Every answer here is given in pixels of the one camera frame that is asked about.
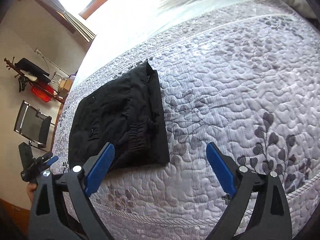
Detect black pants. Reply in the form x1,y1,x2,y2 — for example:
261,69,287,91
68,61,170,170

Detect lavender quilted bedspread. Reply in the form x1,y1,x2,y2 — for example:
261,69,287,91
52,0,319,239

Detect grey bed sheet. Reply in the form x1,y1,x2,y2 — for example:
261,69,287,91
75,0,249,85

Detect cardboard boxes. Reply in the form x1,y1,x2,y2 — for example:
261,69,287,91
58,79,73,98

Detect person's hand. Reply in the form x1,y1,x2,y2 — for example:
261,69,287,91
26,183,37,203

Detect striped curtain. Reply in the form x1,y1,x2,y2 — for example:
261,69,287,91
39,0,95,42

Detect black metal chair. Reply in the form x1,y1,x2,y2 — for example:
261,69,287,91
14,100,55,151

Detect red bag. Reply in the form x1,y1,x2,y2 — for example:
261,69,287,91
31,83,54,102

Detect wooden coat rack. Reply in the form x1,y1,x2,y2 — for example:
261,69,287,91
3,56,66,104

